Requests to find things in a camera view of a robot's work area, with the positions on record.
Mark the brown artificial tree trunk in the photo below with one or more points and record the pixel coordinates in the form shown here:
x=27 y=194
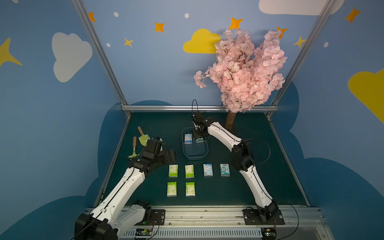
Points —
x=230 y=121

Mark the green rake wooden handle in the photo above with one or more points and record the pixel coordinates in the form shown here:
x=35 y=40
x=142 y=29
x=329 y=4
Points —
x=134 y=154

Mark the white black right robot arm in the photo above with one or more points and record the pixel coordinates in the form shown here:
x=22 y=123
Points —
x=242 y=160

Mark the pink blossom tree crown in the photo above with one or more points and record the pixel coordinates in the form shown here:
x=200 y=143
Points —
x=246 y=75

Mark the green tissue pack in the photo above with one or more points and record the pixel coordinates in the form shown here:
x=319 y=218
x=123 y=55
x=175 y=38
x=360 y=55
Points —
x=171 y=189
x=190 y=189
x=173 y=171
x=189 y=171

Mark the aluminium frame rail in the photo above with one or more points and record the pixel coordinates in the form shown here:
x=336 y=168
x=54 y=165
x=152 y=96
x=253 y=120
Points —
x=158 y=108

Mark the blue plastic storage box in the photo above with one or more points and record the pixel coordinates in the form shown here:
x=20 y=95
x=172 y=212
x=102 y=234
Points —
x=194 y=151

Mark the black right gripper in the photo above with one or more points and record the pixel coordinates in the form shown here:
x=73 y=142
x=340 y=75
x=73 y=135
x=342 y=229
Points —
x=197 y=134

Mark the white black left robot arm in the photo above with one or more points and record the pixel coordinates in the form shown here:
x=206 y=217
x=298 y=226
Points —
x=107 y=221

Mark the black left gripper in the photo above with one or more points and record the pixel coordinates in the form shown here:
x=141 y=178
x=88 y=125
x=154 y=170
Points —
x=167 y=155

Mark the white blue elephant tissue pack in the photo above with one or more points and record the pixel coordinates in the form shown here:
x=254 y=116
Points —
x=208 y=170

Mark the teal tissue pack bottom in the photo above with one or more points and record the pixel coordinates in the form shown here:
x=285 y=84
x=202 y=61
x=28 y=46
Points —
x=200 y=140

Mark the blue monster tissue pack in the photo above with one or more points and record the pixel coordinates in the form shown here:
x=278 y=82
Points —
x=225 y=170

